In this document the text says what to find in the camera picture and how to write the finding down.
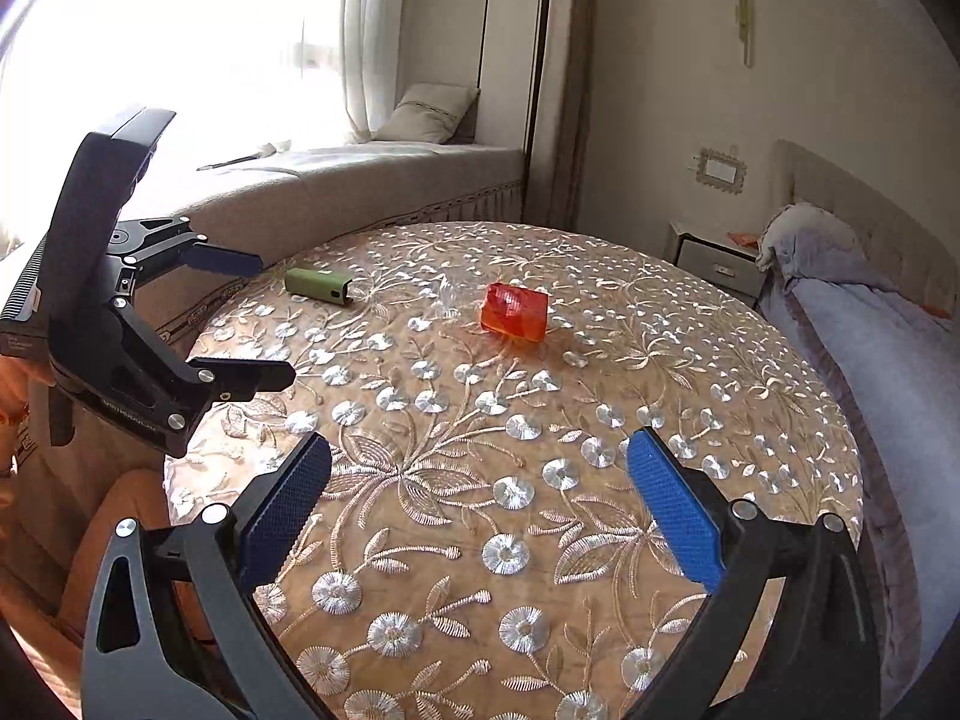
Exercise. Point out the small green device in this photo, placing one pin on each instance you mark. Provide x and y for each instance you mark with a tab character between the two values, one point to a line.
322	286

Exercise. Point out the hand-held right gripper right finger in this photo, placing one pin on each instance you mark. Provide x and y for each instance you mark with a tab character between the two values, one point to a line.
675	510

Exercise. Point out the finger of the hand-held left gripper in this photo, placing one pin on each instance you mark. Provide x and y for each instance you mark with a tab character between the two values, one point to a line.
240	379
225	262

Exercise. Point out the framed wall switch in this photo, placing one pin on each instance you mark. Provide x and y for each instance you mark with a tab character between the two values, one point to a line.
718	169

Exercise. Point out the gold wall lamp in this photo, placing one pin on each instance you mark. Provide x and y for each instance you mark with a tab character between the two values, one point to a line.
744	15

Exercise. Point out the beige window seat mattress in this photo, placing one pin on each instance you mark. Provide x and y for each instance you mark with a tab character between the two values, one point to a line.
360	180

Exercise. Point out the person's left hand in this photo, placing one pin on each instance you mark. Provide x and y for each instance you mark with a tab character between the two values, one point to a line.
19	405

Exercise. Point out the mauve bed skirt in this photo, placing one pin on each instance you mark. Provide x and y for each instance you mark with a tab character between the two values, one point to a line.
840	382

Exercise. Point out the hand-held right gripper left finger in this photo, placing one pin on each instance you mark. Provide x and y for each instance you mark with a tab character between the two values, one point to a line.
285	510

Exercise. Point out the beige throw pillow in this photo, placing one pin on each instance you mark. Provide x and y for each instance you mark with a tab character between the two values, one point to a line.
427	114

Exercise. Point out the white sheer curtain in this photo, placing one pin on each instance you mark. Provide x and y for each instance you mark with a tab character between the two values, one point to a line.
375	37

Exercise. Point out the white bed pillow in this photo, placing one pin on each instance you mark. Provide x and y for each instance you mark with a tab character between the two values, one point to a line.
795	229

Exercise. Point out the white stick tool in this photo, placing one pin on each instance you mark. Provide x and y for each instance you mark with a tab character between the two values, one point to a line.
240	157

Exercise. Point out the grey nightstand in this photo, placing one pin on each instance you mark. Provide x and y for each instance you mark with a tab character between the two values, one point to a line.
712	262

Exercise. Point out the orange-red packet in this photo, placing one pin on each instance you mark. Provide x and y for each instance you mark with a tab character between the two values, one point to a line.
516	311

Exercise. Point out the embroidered beige tablecloth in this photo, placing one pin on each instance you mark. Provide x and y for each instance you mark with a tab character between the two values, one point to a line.
487	465

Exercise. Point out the orange item on nightstand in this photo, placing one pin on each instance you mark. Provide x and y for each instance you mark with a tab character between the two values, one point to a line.
745	238

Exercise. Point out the blue duvet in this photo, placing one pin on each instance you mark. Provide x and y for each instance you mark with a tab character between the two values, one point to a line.
915	405

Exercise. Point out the beige drape curtain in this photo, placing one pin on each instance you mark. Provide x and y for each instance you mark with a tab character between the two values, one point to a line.
574	90

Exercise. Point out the beige padded headboard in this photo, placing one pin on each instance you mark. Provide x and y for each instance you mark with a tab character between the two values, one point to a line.
847	195

